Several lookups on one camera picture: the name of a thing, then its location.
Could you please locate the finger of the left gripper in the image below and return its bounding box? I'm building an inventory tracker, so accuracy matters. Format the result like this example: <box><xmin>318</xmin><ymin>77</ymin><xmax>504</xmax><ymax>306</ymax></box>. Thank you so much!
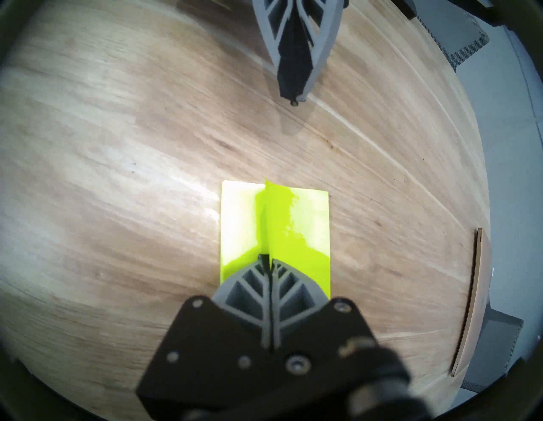
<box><xmin>293</xmin><ymin>0</ymin><xmax>343</xmax><ymax>104</ymax></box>
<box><xmin>252</xmin><ymin>0</ymin><xmax>297</xmax><ymax>104</ymax></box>

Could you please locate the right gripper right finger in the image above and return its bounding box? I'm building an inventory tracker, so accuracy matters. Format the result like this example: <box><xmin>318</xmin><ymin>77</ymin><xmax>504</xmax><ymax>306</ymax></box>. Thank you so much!
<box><xmin>271</xmin><ymin>257</ymin><xmax>380</xmax><ymax>385</ymax></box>

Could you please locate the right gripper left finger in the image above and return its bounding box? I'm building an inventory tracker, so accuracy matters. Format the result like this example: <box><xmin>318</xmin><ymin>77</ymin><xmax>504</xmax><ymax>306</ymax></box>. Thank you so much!
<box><xmin>136</xmin><ymin>255</ymin><xmax>272</xmax><ymax>421</ymax></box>

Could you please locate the grey mesh office chair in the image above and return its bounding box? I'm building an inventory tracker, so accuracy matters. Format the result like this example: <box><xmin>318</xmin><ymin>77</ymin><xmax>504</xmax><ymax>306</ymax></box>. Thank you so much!
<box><xmin>407</xmin><ymin>0</ymin><xmax>490</xmax><ymax>68</ymax></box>
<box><xmin>460</xmin><ymin>306</ymin><xmax>524</xmax><ymax>393</ymax></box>

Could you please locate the rose gold closed laptop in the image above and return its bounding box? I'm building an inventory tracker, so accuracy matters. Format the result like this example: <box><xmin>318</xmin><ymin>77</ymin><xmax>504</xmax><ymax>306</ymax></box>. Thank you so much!
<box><xmin>450</xmin><ymin>228</ymin><xmax>493</xmax><ymax>377</ymax></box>

